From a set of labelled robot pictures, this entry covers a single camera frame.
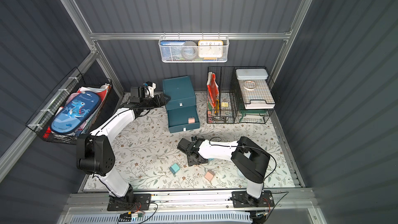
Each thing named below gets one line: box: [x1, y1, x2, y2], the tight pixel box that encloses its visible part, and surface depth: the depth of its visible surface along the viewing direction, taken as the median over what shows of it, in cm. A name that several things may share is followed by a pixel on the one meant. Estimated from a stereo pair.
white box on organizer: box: [235, 68, 269, 81], surface depth 103 cm
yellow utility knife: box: [214, 99, 220, 114], surface depth 114 cm
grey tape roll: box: [180, 40, 198, 61], surface depth 89 cm
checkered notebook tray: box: [238, 79, 276, 110], surface depth 93 cm
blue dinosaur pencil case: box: [50, 90, 102, 135], surface depth 67 cm
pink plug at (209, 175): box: [204, 169, 216, 182], surface depth 82 cm
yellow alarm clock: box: [197, 39, 224, 61], surface depth 90 cm
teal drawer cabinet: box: [162, 75, 201, 134], surface depth 93 cm
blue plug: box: [169, 162, 181, 175], surface depth 84 cm
